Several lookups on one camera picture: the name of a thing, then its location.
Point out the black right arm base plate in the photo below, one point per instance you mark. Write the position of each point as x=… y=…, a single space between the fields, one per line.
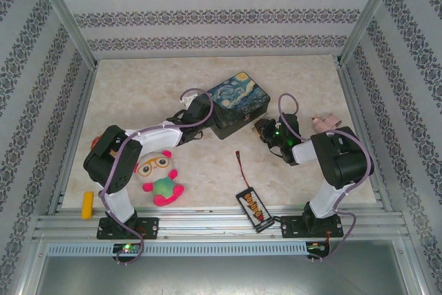
x=291 y=227

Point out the aluminium table side rail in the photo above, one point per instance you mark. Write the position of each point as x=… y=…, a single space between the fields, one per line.
x=81 y=112
x=359 y=101

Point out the pink plastic toy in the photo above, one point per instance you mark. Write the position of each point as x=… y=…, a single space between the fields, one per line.
x=326 y=122

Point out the red printed tape roll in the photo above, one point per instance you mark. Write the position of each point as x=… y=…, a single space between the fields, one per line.
x=95 y=143

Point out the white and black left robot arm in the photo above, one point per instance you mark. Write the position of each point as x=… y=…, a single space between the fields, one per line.
x=155 y=137

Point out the grey metal shelf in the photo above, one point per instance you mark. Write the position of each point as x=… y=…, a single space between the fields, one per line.
x=221 y=276

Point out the yellow rectangular block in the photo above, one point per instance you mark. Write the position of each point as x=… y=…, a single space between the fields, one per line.
x=88 y=205

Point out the plush panda toy with glasses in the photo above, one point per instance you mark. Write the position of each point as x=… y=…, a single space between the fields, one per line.
x=157 y=179

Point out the starry night painted tin box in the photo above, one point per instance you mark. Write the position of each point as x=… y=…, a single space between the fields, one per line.
x=241 y=96

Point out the small circuit board green light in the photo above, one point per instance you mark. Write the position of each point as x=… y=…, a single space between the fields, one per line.
x=127 y=248

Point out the aluminium frame post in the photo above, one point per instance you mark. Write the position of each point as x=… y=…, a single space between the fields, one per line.
x=62 y=11
x=371 y=11

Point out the aluminium mounting rail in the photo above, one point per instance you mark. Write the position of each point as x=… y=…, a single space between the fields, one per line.
x=214 y=229

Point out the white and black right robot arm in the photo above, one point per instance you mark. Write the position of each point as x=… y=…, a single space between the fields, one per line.
x=345 y=160

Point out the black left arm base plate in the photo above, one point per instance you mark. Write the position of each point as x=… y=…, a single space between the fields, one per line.
x=150 y=227

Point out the black battery balance board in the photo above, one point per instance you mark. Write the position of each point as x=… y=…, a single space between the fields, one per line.
x=255 y=209

